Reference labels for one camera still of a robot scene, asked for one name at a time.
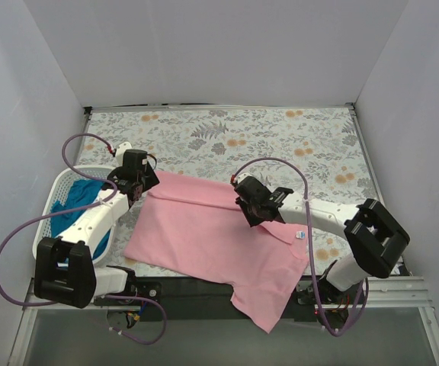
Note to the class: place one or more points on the floral patterned table cloth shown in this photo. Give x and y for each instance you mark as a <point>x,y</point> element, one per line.
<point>314,148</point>

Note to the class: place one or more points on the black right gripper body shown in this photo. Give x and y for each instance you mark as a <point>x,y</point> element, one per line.
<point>251,208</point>

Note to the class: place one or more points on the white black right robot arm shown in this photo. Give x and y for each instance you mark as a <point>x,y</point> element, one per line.
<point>376,239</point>

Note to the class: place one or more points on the pink t shirt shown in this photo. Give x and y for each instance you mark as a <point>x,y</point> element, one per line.
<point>194,227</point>

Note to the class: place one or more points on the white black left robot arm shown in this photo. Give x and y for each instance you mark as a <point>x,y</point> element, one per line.
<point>65,272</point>

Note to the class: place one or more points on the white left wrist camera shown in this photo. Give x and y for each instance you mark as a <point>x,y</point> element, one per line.
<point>117,151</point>

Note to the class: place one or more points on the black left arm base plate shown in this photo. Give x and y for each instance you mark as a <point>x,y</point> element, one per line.
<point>151,290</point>

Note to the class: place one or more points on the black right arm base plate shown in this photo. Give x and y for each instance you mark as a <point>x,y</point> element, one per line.
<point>328,294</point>

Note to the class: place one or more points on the blue t shirt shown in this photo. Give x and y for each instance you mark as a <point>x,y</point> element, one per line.
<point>82,192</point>

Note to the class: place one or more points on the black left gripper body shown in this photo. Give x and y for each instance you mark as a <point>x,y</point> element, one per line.
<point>143,182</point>

